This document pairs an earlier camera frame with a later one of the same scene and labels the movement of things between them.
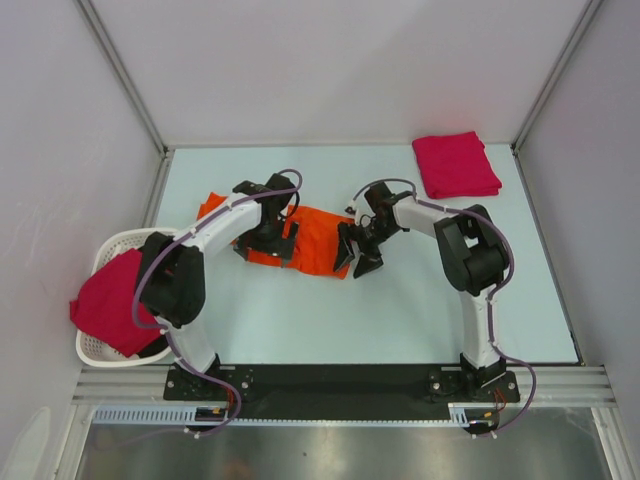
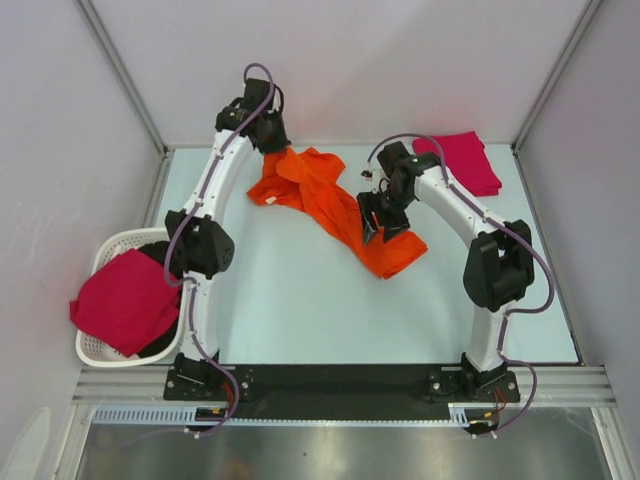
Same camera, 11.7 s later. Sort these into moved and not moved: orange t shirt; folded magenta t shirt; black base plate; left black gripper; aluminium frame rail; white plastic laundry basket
Moved: left black gripper; orange t shirt
Not moved: aluminium frame rail; black base plate; white plastic laundry basket; folded magenta t shirt
